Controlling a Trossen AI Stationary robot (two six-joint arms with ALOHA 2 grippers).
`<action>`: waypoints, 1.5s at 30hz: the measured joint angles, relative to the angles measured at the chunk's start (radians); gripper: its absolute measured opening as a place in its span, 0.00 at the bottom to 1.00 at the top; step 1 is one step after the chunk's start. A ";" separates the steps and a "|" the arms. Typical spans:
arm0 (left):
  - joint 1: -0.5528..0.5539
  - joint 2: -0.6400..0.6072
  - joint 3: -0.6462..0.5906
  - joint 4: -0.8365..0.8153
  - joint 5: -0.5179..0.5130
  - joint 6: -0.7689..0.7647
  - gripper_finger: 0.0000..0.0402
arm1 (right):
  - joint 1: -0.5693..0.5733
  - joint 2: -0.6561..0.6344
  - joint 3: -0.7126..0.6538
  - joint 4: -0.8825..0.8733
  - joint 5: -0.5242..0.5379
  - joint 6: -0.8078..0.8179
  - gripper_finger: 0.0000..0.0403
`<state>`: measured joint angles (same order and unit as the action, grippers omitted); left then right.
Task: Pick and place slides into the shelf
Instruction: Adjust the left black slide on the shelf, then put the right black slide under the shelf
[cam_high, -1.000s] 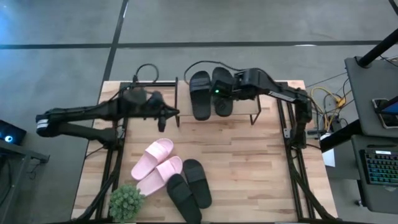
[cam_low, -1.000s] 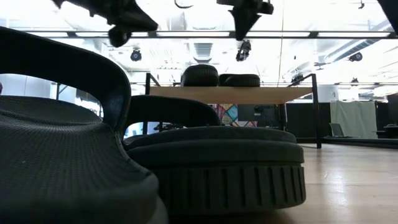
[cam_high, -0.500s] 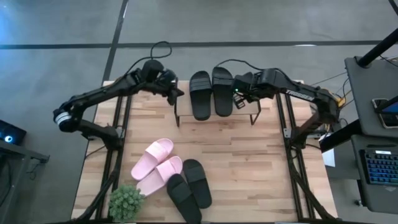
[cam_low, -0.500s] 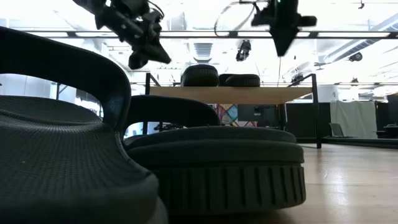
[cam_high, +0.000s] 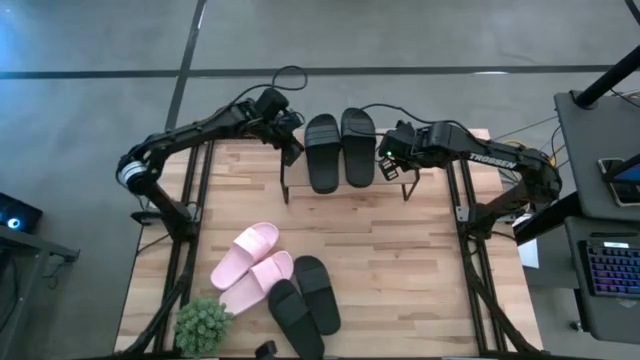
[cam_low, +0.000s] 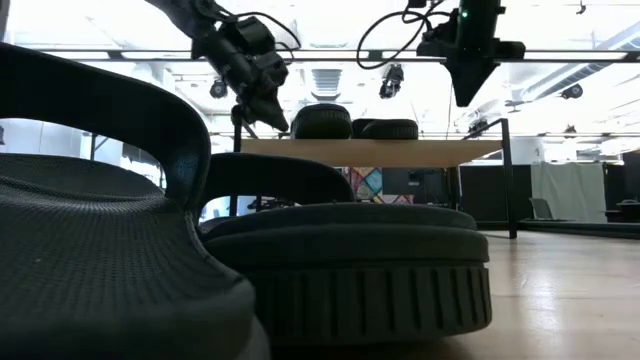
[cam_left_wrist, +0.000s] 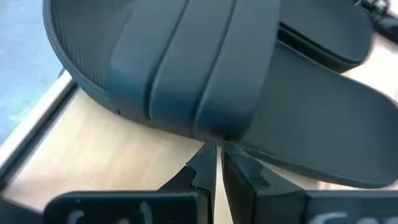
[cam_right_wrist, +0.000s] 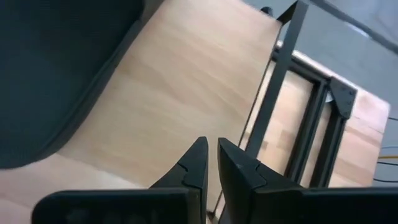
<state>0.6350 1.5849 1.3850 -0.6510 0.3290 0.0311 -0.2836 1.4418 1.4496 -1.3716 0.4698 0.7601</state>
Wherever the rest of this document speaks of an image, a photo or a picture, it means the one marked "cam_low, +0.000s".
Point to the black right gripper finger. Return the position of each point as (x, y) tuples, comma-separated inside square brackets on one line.
[(467, 80)]

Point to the black rubber slide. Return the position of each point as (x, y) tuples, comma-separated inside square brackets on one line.
[(350, 280), (390, 130), (322, 122), (100, 240)]

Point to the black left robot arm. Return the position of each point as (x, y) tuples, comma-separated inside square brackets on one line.
[(175, 10)]

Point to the black ceiling spotlight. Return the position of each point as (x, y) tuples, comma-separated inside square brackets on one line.
[(391, 81), (218, 89), (571, 91)]

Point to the black partition panel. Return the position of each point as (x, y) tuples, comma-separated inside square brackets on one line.
[(485, 195)]

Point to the grey chair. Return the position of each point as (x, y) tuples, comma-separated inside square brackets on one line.
[(541, 209)]

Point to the grey-green curtain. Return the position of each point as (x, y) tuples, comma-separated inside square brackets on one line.
[(570, 190)]

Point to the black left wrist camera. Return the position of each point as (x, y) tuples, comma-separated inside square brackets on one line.
[(252, 34)]

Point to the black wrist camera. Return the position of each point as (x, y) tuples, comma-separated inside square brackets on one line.
[(437, 42), (252, 34)]

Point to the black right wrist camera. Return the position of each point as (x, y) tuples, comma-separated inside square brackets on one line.
[(437, 42)]

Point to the black metal table frame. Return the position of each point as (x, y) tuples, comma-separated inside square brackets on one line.
[(150, 55)]

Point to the wooden shelf black metal frame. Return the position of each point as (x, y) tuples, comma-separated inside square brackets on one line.
[(370, 152)]

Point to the black wall screen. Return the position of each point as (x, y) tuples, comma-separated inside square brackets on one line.
[(415, 185)]

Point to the colourful wall art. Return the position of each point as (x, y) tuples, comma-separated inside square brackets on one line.
[(367, 182)]

